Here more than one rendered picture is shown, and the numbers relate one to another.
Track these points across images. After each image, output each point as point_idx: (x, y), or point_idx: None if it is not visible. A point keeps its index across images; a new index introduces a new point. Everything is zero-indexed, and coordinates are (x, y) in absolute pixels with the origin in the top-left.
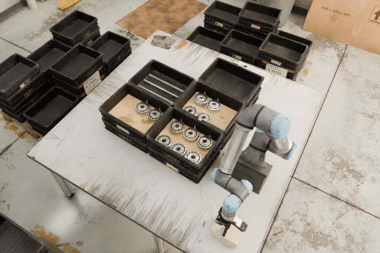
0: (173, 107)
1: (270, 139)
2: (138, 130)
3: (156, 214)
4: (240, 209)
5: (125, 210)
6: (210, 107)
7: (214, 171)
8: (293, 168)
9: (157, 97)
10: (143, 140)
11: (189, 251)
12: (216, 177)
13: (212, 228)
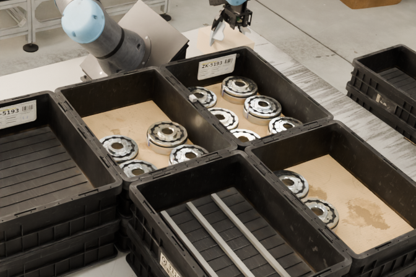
0: (239, 144)
1: None
2: (340, 182)
3: (329, 106)
4: None
5: (386, 128)
6: (132, 146)
7: None
8: (38, 67)
9: (273, 180)
10: (334, 151)
11: (292, 60)
12: None
13: (251, 42)
